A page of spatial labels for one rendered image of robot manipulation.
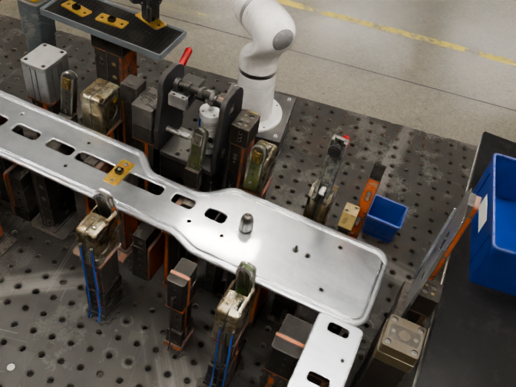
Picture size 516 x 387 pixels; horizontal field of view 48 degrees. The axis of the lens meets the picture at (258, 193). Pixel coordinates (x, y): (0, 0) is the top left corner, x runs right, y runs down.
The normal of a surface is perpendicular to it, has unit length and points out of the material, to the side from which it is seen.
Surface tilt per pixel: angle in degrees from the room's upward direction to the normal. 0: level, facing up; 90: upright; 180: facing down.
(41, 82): 90
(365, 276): 0
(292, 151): 0
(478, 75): 0
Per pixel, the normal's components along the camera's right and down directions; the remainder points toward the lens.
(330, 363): 0.13, -0.66
